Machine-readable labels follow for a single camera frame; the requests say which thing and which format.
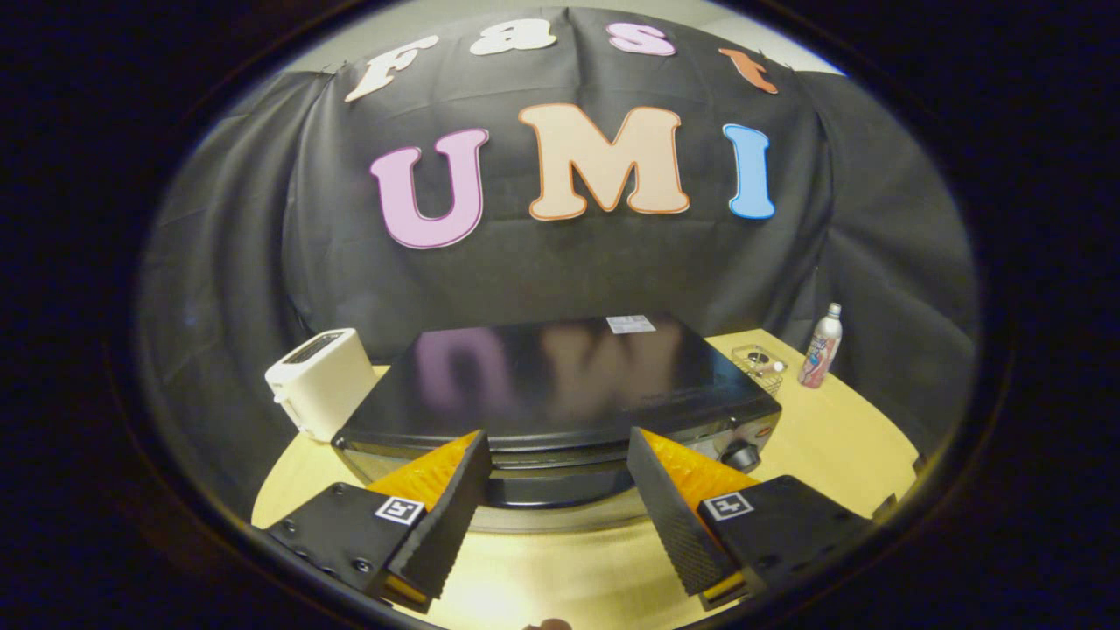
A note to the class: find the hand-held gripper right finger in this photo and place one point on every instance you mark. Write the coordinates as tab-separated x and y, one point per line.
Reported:
669	525

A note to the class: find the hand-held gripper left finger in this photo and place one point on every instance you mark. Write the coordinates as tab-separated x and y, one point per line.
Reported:
451	525

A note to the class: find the black toaster oven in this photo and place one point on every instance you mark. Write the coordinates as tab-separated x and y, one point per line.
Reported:
560	376

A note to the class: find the white pop-up toaster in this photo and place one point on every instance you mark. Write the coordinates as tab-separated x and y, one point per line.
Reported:
328	385

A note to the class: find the silver drink bottle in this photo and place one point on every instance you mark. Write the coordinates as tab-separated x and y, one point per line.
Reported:
821	350

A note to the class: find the black backdrop cloth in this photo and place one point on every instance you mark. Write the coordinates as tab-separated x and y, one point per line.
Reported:
560	262

